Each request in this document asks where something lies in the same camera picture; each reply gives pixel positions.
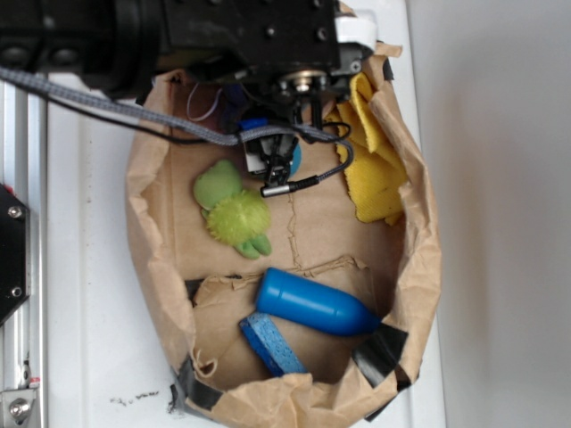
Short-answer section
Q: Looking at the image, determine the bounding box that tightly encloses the yellow cloth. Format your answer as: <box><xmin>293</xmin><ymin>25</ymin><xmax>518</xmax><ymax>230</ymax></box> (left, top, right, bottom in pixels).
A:
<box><xmin>326</xmin><ymin>73</ymin><xmax>408</xmax><ymax>226</ymax></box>

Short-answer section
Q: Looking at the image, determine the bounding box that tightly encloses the blue sponge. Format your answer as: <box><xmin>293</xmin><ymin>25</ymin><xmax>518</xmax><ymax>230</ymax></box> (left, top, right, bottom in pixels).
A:
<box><xmin>239</xmin><ymin>312</ymin><xmax>307</xmax><ymax>377</ymax></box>

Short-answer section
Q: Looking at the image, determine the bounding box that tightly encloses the silver corner bracket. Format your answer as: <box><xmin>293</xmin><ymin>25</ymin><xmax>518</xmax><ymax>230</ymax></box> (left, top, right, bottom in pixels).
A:
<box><xmin>1</xmin><ymin>389</ymin><xmax>39</xmax><ymax>428</ymax></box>

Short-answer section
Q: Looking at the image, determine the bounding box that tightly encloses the crumpled brown paper bag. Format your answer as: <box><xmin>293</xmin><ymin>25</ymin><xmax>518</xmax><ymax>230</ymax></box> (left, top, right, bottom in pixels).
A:
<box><xmin>126</xmin><ymin>35</ymin><xmax>442</xmax><ymax>427</ymax></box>

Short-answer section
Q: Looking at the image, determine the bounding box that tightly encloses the aluminium extrusion rail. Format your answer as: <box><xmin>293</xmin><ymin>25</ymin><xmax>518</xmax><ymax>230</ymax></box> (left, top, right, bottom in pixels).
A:
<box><xmin>1</xmin><ymin>83</ymin><xmax>47</xmax><ymax>427</ymax></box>

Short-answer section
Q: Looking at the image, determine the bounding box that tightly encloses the teal dimpled ball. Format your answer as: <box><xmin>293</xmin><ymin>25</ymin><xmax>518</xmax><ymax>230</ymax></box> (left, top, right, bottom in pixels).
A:
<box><xmin>288</xmin><ymin>141</ymin><xmax>302</xmax><ymax>176</ymax></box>

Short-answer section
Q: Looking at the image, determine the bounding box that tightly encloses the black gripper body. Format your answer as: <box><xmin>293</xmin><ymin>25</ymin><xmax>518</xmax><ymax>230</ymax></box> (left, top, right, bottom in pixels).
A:
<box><xmin>156</xmin><ymin>1</ymin><xmax>377</xmax><ymax>105</ymax></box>

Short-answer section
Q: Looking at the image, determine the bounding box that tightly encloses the blue plastic bottle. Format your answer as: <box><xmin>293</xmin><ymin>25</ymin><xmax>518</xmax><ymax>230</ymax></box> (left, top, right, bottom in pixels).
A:
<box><xmin>256</xmin><ymin>267</ymin><xmax>380</xmax><ymax>336</ymax></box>

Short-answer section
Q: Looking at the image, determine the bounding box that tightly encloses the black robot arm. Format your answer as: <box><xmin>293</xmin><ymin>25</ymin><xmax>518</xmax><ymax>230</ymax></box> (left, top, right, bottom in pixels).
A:
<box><xmin>1</xmin><ymin>0</ymin><xmax>377</xmax><ymax>105</ymax></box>

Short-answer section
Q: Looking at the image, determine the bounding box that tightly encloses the black octagonal mount plate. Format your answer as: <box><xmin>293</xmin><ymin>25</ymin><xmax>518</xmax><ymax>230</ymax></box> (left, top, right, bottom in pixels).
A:
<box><xmin>0</xmin><ymin>184</ymin><xmax>29</xmax><ymax>325</ymax></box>

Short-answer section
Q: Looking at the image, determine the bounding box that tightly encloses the gray braided cable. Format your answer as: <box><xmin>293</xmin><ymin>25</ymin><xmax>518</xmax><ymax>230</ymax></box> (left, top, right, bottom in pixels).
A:
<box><xmin>0</xmin><ymin>66</ymin><xmax>356</xmax><ymax>198</ymax></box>

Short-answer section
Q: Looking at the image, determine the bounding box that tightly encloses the green fuzzy toy turtle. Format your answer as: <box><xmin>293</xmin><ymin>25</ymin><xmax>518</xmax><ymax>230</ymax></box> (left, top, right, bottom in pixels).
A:
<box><xmin>193</xmin><ymin>160</ymin><xmax>272</xmax><ymax>259</ymax></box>

